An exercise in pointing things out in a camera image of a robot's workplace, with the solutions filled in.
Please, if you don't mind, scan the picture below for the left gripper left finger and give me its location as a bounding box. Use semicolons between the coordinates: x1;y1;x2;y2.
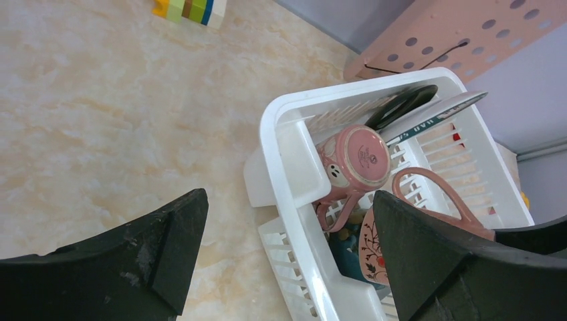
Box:
1;189;209;320

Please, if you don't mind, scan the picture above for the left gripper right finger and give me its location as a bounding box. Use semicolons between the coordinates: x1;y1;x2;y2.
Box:
373;191;566;320

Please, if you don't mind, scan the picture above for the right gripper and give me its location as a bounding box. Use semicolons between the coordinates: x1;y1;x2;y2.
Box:
495;216;566;259

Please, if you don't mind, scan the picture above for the pink mug white inside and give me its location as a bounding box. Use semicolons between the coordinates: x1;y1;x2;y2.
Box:
358;167;495;286

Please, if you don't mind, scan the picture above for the dark bowl beige inside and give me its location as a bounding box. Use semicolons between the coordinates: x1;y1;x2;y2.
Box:
328;211;386;291

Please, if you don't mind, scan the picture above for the white plate green rim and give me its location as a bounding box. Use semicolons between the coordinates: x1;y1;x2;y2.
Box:
379;91;488;147

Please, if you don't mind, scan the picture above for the white plastic dish rack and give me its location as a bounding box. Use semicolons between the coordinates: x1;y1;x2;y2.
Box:
243;68;534;320

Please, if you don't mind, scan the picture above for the black plate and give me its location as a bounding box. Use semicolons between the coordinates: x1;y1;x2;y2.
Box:
364;84;439;132

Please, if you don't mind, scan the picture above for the yellow toy triangle block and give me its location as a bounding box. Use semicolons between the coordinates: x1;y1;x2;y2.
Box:
520;191;530;209

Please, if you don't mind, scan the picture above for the pink pegboard panel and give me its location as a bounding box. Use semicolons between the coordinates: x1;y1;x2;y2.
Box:
344;0;566;83

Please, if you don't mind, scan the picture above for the striped toy block stack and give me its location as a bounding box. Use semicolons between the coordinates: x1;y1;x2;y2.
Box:
152;0;227;29

